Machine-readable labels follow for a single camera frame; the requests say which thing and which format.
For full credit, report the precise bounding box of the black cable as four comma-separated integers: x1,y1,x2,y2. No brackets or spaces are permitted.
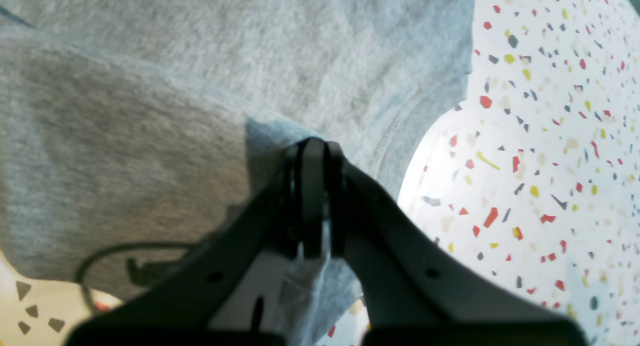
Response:
75,241,201,312

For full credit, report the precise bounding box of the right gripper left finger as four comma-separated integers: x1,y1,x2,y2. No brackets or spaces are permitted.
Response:
66,137,326,346

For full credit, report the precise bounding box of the grey T-shirt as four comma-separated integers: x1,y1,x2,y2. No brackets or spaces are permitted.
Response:
1,0,475,346

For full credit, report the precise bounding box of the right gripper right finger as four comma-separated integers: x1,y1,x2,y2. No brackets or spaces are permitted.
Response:
325,142,586,346

